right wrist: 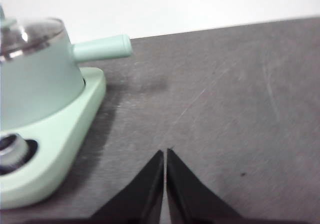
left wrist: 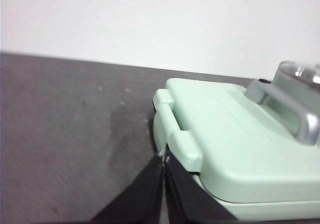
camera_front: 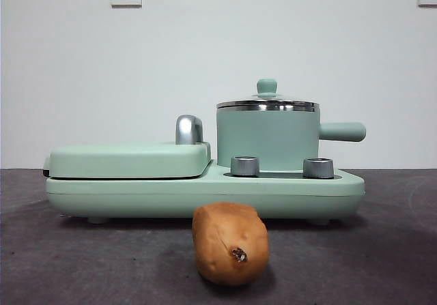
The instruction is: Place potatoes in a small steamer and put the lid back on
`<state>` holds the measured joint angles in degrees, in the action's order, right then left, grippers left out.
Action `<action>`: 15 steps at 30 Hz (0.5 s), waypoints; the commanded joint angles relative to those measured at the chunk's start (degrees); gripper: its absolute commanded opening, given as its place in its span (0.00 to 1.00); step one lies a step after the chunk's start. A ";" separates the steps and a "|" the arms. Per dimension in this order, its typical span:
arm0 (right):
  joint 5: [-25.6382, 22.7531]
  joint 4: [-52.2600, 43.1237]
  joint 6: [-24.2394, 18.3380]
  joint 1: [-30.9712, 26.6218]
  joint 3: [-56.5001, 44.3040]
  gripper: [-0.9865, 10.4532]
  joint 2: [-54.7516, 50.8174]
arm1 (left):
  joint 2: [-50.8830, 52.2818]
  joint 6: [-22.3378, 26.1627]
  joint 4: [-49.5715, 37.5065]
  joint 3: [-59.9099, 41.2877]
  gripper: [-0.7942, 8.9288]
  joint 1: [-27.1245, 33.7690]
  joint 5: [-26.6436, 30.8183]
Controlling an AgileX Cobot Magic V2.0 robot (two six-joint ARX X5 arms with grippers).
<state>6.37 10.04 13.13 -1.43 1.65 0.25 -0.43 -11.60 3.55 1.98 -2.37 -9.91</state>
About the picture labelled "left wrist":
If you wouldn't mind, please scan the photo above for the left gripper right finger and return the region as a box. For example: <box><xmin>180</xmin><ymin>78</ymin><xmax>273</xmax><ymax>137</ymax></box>
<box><xmin>163</xmin><ymin>156</ymin><xmax>239</xmax><ymax>224</ymax></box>

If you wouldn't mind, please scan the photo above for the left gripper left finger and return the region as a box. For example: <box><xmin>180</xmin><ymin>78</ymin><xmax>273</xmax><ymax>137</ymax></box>
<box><xmin>88</xmin><ymin>155</ymin><xmax>164</xmax><ymax>224</ymax></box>

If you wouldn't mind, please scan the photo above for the green breakfast machine base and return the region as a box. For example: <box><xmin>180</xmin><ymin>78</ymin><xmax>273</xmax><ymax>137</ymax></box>
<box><xmin>152</xmin><ymin>115</ymin><xmax>320</xmax><ymax>222</ymax></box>

